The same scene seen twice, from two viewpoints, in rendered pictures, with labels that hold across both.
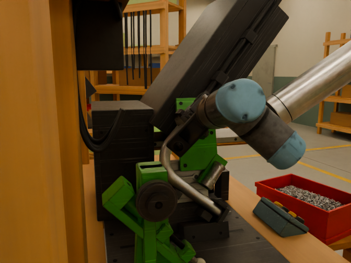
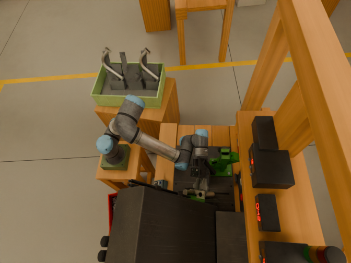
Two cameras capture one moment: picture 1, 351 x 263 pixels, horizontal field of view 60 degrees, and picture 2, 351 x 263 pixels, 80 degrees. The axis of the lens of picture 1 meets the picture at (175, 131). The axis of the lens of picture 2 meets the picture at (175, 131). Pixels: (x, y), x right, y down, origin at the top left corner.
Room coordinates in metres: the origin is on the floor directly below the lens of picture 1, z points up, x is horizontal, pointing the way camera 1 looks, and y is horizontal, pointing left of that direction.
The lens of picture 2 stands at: (1.07, 0.00, 2.37)
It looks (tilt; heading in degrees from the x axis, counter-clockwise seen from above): 62 degrees down; 208
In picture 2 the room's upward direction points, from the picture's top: 10 degrees counter-clockwise
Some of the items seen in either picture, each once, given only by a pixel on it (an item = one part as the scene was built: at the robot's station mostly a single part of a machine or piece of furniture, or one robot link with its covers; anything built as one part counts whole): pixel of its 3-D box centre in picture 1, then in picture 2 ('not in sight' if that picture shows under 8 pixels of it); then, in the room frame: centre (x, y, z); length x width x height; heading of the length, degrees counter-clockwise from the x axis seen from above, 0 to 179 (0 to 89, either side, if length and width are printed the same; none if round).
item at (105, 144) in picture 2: not in sight; (107, 145); (0.70, -0.73, 1.10); 0.13 x 0.12 x 0.14; 1
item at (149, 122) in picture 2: not in sight; (144, 115); (0.02, -0.90, 0.39); 0.68 x 0.52 x 0.79; 95
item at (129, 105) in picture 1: (120, 153); (230, 244); (1.02, 0.19, 1.07); 0.30 x 0.18 x 0.34; 15
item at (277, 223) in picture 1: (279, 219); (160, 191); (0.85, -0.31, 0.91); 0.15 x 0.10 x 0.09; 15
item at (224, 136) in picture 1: (189, 138); not in sight; (1.05, -0.05, 1.11); 0.39 x 0.16 x 0.03; 105
